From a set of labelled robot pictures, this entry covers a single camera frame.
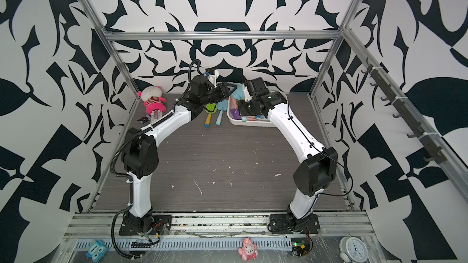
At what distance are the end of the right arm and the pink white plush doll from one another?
597mm

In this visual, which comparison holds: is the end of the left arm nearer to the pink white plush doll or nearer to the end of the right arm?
the end of the right arm

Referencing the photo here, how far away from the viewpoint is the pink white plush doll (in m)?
1.08
